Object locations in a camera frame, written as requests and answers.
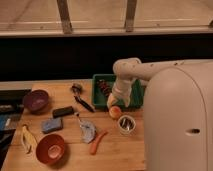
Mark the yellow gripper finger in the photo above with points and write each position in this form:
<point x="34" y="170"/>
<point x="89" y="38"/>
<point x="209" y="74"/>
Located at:
<point x="111" y="101"/>

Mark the black rectangular block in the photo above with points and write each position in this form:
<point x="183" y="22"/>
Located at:
<point x="60" y="112"/>

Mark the red yellow apple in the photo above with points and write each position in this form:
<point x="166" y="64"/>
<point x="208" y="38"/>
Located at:
<point x="115" y="112"/>

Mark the dark grape bunch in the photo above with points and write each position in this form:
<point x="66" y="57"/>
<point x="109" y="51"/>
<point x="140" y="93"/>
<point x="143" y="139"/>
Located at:
<point x="104" y="87"/>

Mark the green plastic tray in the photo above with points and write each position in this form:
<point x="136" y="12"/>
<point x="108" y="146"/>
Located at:
<point x="99" y="100"/>

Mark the blue sponge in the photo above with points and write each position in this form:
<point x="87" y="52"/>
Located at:
<point x="51" y="125"/>

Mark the orange carrot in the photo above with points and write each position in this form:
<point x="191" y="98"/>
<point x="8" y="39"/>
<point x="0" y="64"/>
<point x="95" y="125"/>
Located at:
<point x="96" y="141"/>

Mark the black marker pen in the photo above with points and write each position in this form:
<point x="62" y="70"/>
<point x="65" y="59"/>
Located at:
<point x="84" y="104"/>

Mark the purple bowl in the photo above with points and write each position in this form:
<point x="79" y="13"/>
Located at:
<point x="36" y="100"/>

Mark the red bowl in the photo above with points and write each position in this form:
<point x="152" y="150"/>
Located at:
<point x="50" y="149"/>

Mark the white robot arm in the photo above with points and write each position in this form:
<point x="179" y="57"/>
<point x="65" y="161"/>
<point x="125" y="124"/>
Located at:
<point x="177" y="111"/>

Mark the white cup with cutlery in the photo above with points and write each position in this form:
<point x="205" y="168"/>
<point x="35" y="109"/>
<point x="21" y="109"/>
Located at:
<point x="126" y="124"/>

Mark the yellow banana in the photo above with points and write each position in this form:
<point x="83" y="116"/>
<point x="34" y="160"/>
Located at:
<point x="28" y="140"/>

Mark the small dark metal object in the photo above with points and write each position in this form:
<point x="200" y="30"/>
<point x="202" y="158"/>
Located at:
<point x="76" y="88"/>

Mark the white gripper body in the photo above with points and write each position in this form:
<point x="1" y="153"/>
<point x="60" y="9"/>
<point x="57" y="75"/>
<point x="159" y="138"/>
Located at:
<point x="122" y="91"/>

